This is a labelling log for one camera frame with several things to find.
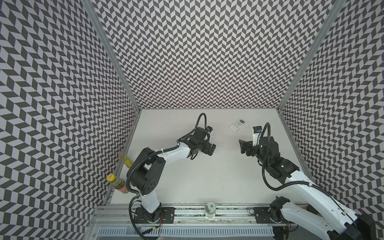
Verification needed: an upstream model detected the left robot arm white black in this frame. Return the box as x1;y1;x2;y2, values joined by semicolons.
126;113;216;223

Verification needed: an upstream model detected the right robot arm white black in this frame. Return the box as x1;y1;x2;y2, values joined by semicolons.
239;123;377;240

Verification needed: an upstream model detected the white remote control far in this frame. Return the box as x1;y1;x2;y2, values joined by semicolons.
230;119;247;132

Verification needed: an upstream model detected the yellow-green bottle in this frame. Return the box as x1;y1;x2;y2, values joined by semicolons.
119;152;133;169

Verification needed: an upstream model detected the red jar yellow lid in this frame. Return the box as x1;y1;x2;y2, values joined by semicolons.
107;174;129;194

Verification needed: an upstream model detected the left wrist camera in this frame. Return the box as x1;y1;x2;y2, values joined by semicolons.
206;126;215;144

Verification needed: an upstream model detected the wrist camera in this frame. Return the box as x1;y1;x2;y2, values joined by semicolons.
206;126;215;144
253;126;263;146

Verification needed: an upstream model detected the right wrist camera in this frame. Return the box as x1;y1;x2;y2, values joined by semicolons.
253;126;263;146

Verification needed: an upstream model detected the white green cylinder on rail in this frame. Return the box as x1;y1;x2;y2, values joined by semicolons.
205;201;217;219

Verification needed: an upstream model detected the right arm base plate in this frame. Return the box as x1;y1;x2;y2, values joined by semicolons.
250;207;288;224

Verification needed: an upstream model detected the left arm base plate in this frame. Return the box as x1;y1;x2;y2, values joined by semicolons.
133;206;175;224

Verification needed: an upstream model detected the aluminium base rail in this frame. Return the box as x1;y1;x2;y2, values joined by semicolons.
92;203;340;227

